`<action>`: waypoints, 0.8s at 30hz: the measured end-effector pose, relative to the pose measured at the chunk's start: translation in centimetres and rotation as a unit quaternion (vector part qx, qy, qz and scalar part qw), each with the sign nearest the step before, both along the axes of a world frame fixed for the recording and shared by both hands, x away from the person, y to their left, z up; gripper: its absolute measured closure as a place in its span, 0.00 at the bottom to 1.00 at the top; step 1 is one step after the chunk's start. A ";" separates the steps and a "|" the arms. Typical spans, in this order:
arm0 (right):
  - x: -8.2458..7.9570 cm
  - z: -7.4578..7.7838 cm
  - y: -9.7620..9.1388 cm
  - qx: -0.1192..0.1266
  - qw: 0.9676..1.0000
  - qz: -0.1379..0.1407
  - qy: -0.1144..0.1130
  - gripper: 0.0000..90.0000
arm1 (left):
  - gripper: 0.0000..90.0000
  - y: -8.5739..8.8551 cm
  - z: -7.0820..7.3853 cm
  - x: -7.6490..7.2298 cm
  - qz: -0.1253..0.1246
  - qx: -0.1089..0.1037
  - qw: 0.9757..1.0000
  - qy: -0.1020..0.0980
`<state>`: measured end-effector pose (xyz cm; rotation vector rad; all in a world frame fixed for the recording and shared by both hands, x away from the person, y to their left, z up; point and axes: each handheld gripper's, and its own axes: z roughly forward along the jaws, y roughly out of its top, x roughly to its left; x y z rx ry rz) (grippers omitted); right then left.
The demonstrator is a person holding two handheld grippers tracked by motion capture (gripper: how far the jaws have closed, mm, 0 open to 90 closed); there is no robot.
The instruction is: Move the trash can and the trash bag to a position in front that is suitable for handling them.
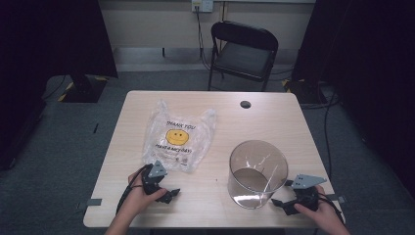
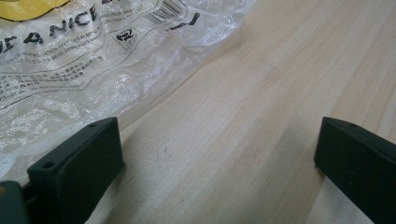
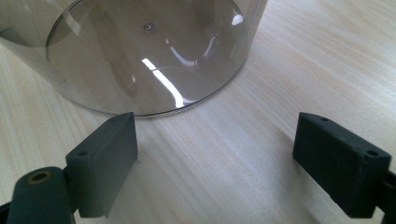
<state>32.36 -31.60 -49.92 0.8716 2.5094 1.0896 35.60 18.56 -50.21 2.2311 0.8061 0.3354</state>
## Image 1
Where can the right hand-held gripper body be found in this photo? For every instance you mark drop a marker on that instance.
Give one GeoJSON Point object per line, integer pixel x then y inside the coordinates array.
{"type": "Point", "coordinates": [306, 197]}

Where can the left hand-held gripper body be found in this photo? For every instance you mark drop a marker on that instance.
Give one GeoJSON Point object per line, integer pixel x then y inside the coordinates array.
{"type": "Point", "coordinates": [152, 182]}

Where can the clear round plastic bin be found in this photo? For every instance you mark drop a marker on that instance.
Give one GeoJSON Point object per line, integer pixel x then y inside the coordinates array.
{"type": "Point", "coordinates": [257, 182]}

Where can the clear plastic bag yellow face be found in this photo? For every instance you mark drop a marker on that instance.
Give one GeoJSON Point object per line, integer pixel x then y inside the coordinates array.
{"type": "Point", "coordinates": [195, 130]}

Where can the person's right hand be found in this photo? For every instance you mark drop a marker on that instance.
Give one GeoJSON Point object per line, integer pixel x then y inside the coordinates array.
{"type": "Point", "coordinates": [323, 212]}

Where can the person's left hand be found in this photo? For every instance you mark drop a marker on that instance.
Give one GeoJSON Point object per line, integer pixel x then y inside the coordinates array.
{"type": "Point", "coordinates": [137, 199]}

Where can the grey tape strip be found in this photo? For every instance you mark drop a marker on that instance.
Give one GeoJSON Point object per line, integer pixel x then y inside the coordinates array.
{"type": "Point", "coordinates": [94, 202]}
{"type": "Point", "coordinates": [337, 198]}

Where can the black stand base yellow tape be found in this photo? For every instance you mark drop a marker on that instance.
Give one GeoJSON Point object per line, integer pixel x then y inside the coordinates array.
{"type": "Point", "coordinates": [306, 93]}
{"type": "Point", "coordinates": [83, 89]}

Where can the black folding chair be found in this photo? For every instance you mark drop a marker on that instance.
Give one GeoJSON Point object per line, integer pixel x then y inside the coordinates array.
{"type": "Point", "coordinates": [244, 58]}

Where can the black curtain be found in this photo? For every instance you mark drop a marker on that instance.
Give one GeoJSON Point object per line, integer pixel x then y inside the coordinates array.
{"type": "Point", "coordinates": [375, 65]}
{"type": "Point", "coordinates": [49, 39]}

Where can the white wall socket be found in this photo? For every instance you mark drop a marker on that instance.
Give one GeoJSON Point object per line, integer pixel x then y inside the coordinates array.
{"type": "Point", "coordinates": [202, 5]}

